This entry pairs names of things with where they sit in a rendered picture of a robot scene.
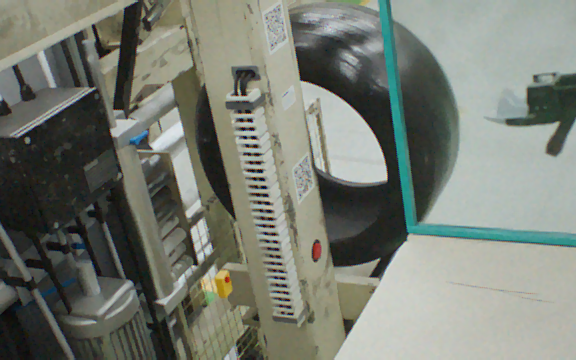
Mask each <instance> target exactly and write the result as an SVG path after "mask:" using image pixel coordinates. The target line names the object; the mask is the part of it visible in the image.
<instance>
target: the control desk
mask: <svg viewBox="0 0 576 360"><path fill-rule="evenodd" d="M334 360H576V246H569V245H556V244H544V243H531V242H518V241H505V240H493V239H480V238H467V237H454V236H441V235H429V234H416V233H410V234H409V235H408V237H407V242H404V244H403V245H402V247H401V249H400V250H399V252H398V254H397V255H396V257H395V259H394V260H393V262H392V264H390V266H389V268H388V269H387V271H386V273H385V274H384V276H383V278H382V279H381V283H380V284H379V286H378V288H377V289H376V291H375V293H374V294H373V296H372V298H371V299H370V301H369V303H368V304H367V306H366V308H365V309H364V311H363V313H362V314H361V316H360V318H359V319H358V320H357V322H356V323H355V325H354V327H353V328H352V330H351V332H350V333H349V335H348V337H347V338H346V340H345V342H344V343H343V345H342V347H341V348H340V350H339V352H338V353H337V355H336V357H335V358H334Z"/></svg>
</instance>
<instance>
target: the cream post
mask: <svg viewBox="0 0 576 360"><path fill-rule="evenodd" d="M277 1H279V0H186V2H187V7H188V11H189V15H190V20H191V24H192V28H193V33H194V37H195V41H196V45H197V49H198V53H199V58H200V62H201V66H202V71H203V75H204V80H205V84H206V88H207V93H208V97H209V100H210V105H211V109H212V113H213V118H214V122H215V126H216V135H217V139H218V144H219V148H220V152H221V156H222V160H223V165H224V169H225V173H226V178H227V182H228V186H229V191H230V195H231V199H232V204H233V208H234V211H235V216H236V220H237V224H238V229H239V233H240V238H241V242H242V246H243V251H244V255H245V259H246V263H247V267H248V271H249V276H250V280H251V284H252V289H253V293H254V297H255V302H256V306H257V310H258V315H259V319H260V323H261V327H262V331H263V336H264V340H265V344H266V349H267V353H268V357H269V360H334V358H335V357H336V355H337V353H338V352H339V350H340V348H341V347H342V345H343V343H344V342H345V340H346V336H345V331H344V325H343V320H342V315H341V310H340V306H339V300H338V293H337V286H336V281H335V275H334V270H333V264H332V259H331V254H330V248H329V242H328V237H327V231H326V220H325V214H324V209H323V204H322V200H321V197H320V191H319V181H318V176H317V170H316V164H315V159H314V154H313V148H312V143H311V137H310V132H309V127H308V122H307V116H306V110H305V104H304V99H303V93H302V87H301V82H300V76H299V70H298V65H297V59H296V54H295V48H294V43H293V38H292V32H291V26H290V21H289V15H288V9H287V4H286V0H281V3H282V9H283V15H284V20H285V26H286V31H287V37H288V42H287V43H286V44H285V45H282V46H281V47H280V48H278V49H277V50H276V51H274V52H273V53H272V54H271V55H270V50H269V45H268V41H267V36H266V30H265V25H264V20H263V15H262V12H264V11H265V10H267V9H268V8H270V6H272V5H273V4H274V3H276V2H277ZM246 65H258V66H260V70H261V75H262V80H261V81H248V84H247V88H246V90H255V89H257V90H258V89H259V90H260V91H261V95H262V94H264V93H265V95H266V100H265V101H263V104H262V105H261V106H263V107H264V110H265V112H264V113H263V114H262V115H265V116H266V122H265V123H266V124H267V125H268V130H267V131H266V132H269V135H270V138H269V139H268V141H271V148H270V149H271V151H272V155H271V156H272V157H273V159H274V163H273V164H272V165H275V169H276V170H275V172H274V173H276V174H277V179H276V181H278V184H279V187H278V188H277V189H279V190H280V196H279V197H281V199H282V203H281V204H280V205H282V206H283V211H282V212H284V213H285V218H284V219H283V220H286V223H287V225H286V228H287V229H288V234H287V235H289V238H290V241H289V242H288V243H290V244H291V249H290V250H291V251H292V253H293V256H292V257H291V258H293V259H294V263H293V264H295V267H296V269H295V271H296V272H297V277H296V279H298V282H299V284H298V285H297V286H299V287H300V291H299V293H301V299H300V300H302V302H303V305H302V307H303V308H305V306H306V305H307V308H308V311H307V313H306V314H305V317H306V319H305V320H304V321H303V322H302V324H301V325H300V326H299V327H297V326H290V325H283V324H275V321H274V320H272V315H273V313H274V312H273V311H272V304H271V297H270V290H269V289H268V284H269V283H267V279H266V278H267V276H266V275H265V269H264V266H263V263H264V262H262V255H261V254H260V248H261V247H259V245H258V241H259V240H260V239H259V240H257V232H256V231H255V225H256V224H254V222H253V218H254V217H255V216H254V217H253V216H252V209H250V203H251V202H249V200H248V195H249V194H250V193H249V194H247V191H246V188H247V186H248V185H247V186H246V185H245V178H246V177H245V178H244V177H243V170H244V169H242V168H241V162H242V161H240V159H239V155H240V154H241V153H240V154H238V151H237V147H238V145H236V142H235V139H236V137H237V136H236V137H235V136H234V133H233V131H234V129H235V128H232V124H231V122H232V120H233V119H230V111H232V110H230V111H229V110H228V109H226V107H225V103H224V102H225V101H226V95H227V94H228V93H230V92H231V91H232V90H234V81H233V79H232V74H231V69H230V67H231V66H246ZM292 85H293V88H294V94H295V99H296V101H294V102H293V103H292V104H291V105H290V106H289V107H288V108H287V109H286V110H284V109H283V104H282V99H281V95H282V94H284V93H285V92H286V91H287V90H288V89H289V88H290V87H291V86H292ZM307 152H309V156H310V162H311V167H312V173H313V178H314V184H315V187H314V188H313V189H312V190H311V192H310V193H309V194H308V195H307V196H306V197H305V199H304V200H303V201H302V202H301V203H300V204H299V205H298V200H297V195H296V190H295V184H294V179H293V174H292V168H293V166H294V165H295V164H296V163H297V162H298V161H299V160H300V159H301V158H302V157H303V156H304V155H306V153H307ZM316 243H319V244H321V246H322V255H321V257H320V258H319V259H314V257H313V247H314V245H315V244H316Z"/></svg>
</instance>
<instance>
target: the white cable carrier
mask: <svg viewBox="0 0 576 360"><path fill-rule="evenodd" d="M246 93H247V95H246V97H244V96H243V94H241V93H240V90H238V94H241V97H239V95H235V94H234V90H232V91H231V92H230V93H229V94H227V95H226V101H227V102H229V101H230V102H253V101H255V100H257V99H258V98H259V97H260V96H261V91H260V90H259V89H258V90H257V89H255V90H246ZM262 104H263V102H262V103H261V104H260V105H259V106H257V107H256V108H255V109H228V110H229V111H230V110H232V111H230V119H233V120H232V122H231V124H232V128H235V129H234V131H233V133H234V136H235V137H236V136H237V137H236V139H235V142H236V145H238V147H237V151H238V154H240V153H241V154H240V155H239V159H240V161H242V162H241V168H242V169H244V170H243V177H244V178H245V177H246V178H245V185H246V186H247V185H248V186H247V188H246V191H247V194H249V193H250V194H249V195H248V200H249V202H251V203H250V209H252V216H253V217H254V216H255V217H254V218H253V222H254V224H256V225H255V231H256V232H257V240H259V239H260V240H259V241H258V245H259V247H261V248H260V254H261V255H262V262H264V263H263V266H264V269H265V275H266V276H267V278H266V279H267V283H269V284H268V289H269V290H270V297H271V304H272V311H273V312H274V313H273V316H279V317H286V318H294V319H297V318H298V316H299V315H300V313H301V312H302V311H303V309H304V308H303V307H302V305H303V302H302V300H300V299H301V293H299V291H300V287H299V286H297V285H298V284H299V282H298V279H296V277H297V272H296V271H295V269H296V267H295V264H293V263H294V259H293V258H291V257H292V256H293V253H292V251H291V250H290V249H291V244H290V243H288V242H289V241H290V238H289V235H287V234H288V229H287V228H286V225H287V223H286V220H283V219H284V218H285V213H284V212H282V211H283V206H282V205H280V204H281V203H282V199H281V197H279V196H280V190H279V189H277V188H278V187H279V184H278V181H276V179H277V174H276V173H274V172H275V170H276V169H275V165H272V164H273V163H274V159H273V157H272V156H271V155H272V151H271V149H270V148H271V141H268V139H269V138H270V135H269V132H266V131H267V130H268V125H267V124H266V123H265V122H266V116H265V115H262V114H263V113H264V112H265V110H264V107H263V106H261V105H262ZM242 111H245V114H242ZM251 111H252V112H251ZM244 120H247V122H248V123H244ZM253 120H254V123H253ZM246 128H249V130H250V131H246ZM254 128H257V129H256V130H255V129H254ZM248 137H251V139H252V140H248ZM256 137H258V138H257V140H256ZM250 145H253V149H251V148H249V147H250ZM257 145H259V149H258V146H257ZM251 153H254V154H255V156H252V155H251ZM259 154H262V155H261V156H259ZM253 161H256V164H253ZM261 161H263V165H262V164H261ZM255 169H258V173H256V172H255ZM263 169H264V170H265V171H264V172H263ZM257 177H259V179H260V181H257ZM265 178H267V179H266V181H265ZM258 185H261V188H262V189H259V188H258ZM267 186H269V187H268V189H267ZM260 193H261V194H263V197H261V196H260ZM269 195H270V196H269ZM262 201H263V202H265V204H262ZM270 202H271V204H270ZM263 209H266V210H267V211H263ZM265 217H268V219H265ZM272 217H273V218H274V219H272ZM267 224H269V225H270V227H269V226H266V225H267ZM274 225H275V227H274ZM268 232H271V234H268ZM275 233H277V235H276V234H275ZM270 240H272V241H270ZM277 241H279V242H277ZM271 248H274V249H271ZM278 248H279V249H280V250H279V249H278ZM272 255H275V256H272ZM280 256H282V257H280ZM276 269H278V270H276ZM277 276H279V277H277ZM285 277H286V278H285ZM285 312H287V313H288V314H289V316H288V315H285ZM292 313H294V315H292ZM305 319H306V317H305V316H304V317H303V319H302V320H300V322H299V323H298V324H296V323H289V322H282V321H275V324H283V325H290V326H297V327H299V326H300V325H301V324H302V322H303V321H304V320H305Z"/></svg>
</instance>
